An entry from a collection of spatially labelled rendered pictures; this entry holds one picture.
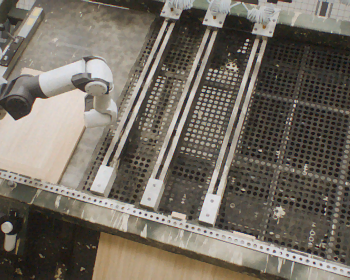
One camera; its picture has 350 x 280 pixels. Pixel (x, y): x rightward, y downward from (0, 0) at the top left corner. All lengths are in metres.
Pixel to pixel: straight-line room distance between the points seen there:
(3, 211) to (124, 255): 0.58
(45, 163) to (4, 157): 0.20
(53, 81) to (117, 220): 0.64
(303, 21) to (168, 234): 1.26
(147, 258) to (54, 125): 0.76
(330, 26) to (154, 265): 1.43
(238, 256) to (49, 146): 0.99
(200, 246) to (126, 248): 0.48
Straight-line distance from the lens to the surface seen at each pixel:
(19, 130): 2.38
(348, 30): 2.54
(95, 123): 1.92
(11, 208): 2.15
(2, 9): 2.94
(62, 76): 1.72
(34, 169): 2.25
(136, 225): 1.99
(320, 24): 2.54
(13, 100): 1.76
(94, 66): 1.72
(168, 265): 2.27
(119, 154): 2.12
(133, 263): 2.32
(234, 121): 2.19
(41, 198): 2.13
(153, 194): 2.01
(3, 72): 2.59
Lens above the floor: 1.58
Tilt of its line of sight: 11 degrees down
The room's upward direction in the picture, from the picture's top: 12 degrees clockwise
